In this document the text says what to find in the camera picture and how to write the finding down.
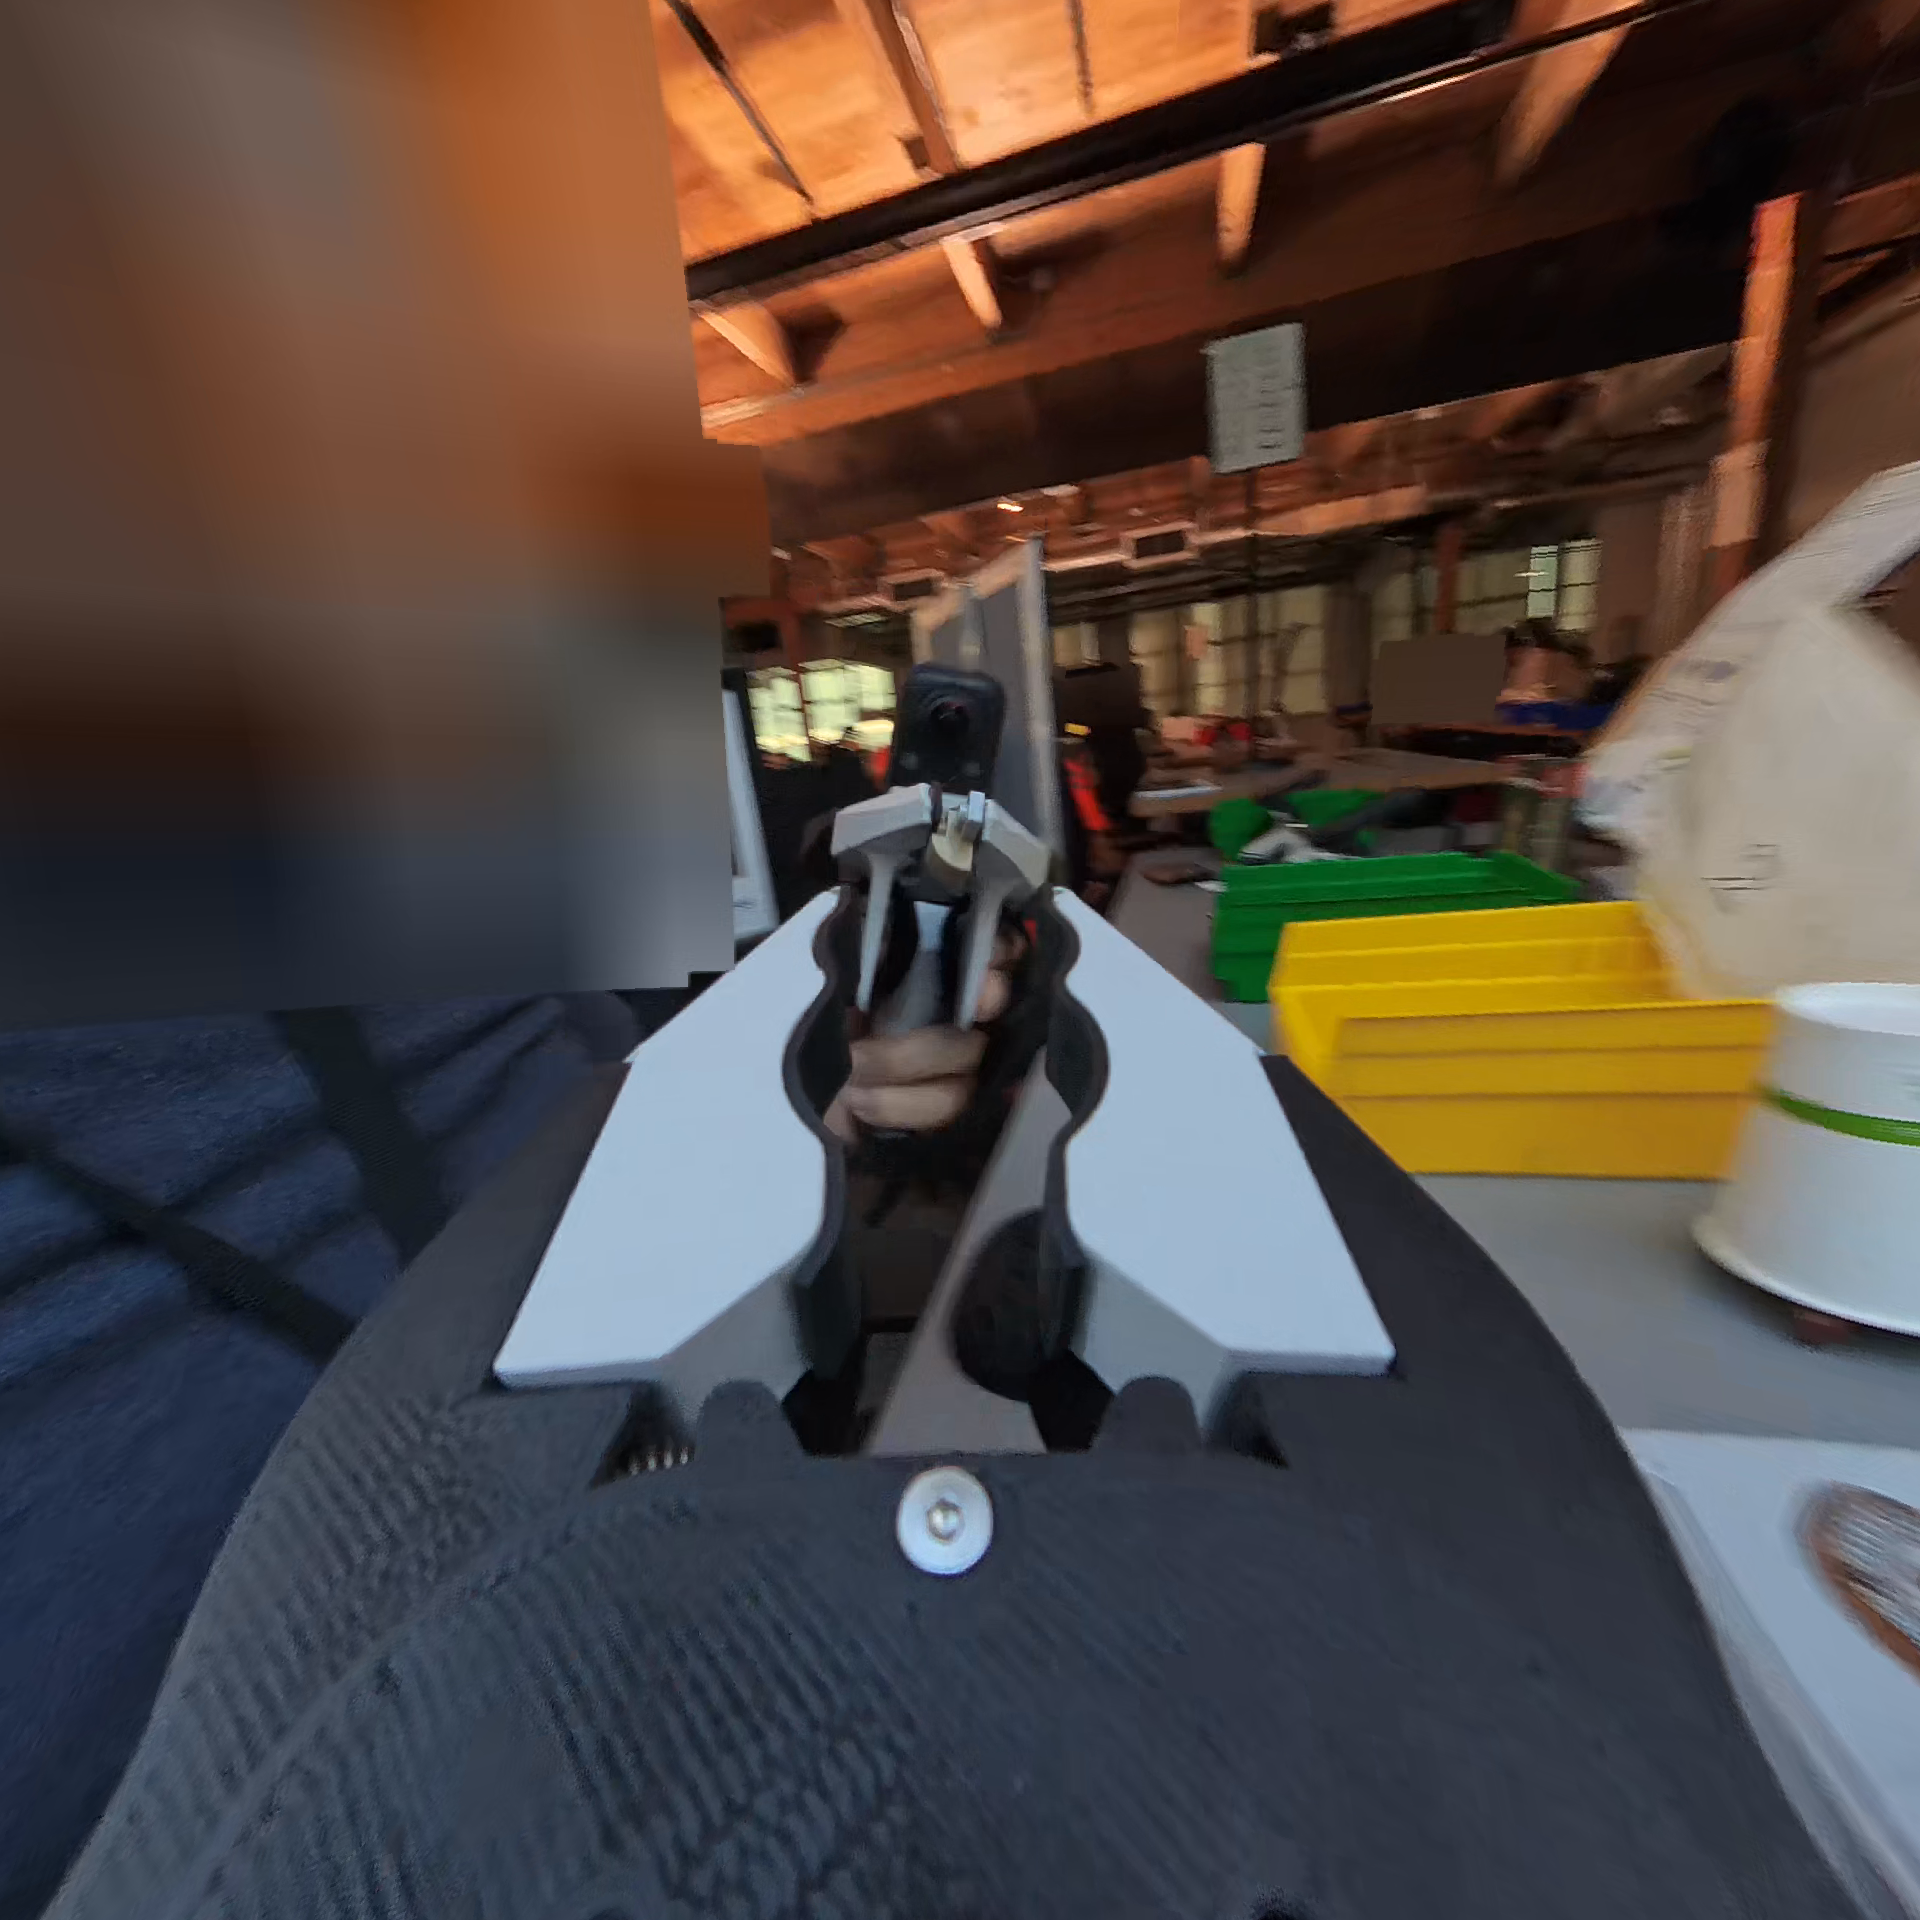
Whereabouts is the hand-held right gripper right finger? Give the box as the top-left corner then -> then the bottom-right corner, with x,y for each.
1046,885 -> 1402,1424

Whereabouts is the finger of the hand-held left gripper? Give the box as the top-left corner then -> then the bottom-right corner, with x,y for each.
949,799 -> 1057,1032
831,787 -> 947,1018

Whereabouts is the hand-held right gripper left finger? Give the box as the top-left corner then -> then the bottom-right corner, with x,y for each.
491,885 -> 869,1432

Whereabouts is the lego instruction booklet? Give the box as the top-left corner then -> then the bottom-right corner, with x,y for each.
1621,1429 -> 1920,1920

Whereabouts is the person's left hand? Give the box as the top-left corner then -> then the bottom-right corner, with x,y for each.
839,1019 -> 994,1144

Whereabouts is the grey partition panel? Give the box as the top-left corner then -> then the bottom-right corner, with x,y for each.
912,538 -> 1066,887

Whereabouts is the white board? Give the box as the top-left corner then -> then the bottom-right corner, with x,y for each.
720,688 -> 784,944

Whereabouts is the green plastic bin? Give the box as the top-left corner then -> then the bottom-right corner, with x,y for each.
1207,791 -> 1391,867
1211,852 -> 1583,1004

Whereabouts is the yellow plastic bin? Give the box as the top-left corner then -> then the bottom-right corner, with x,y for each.
1266,901 -> 1672,1004
1272,983 -> 1784,1182

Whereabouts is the white hanging sign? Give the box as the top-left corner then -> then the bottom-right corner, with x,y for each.
1205,322 -> 1310,475

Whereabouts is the person's blue sweater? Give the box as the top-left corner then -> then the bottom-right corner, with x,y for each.
0,990 -> 649,1920

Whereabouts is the white paper bowl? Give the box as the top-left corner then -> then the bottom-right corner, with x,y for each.
1691,983 -> 1920,1339

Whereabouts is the white paper bag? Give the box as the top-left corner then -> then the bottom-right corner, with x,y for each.
1583,464 -> 1920,1000

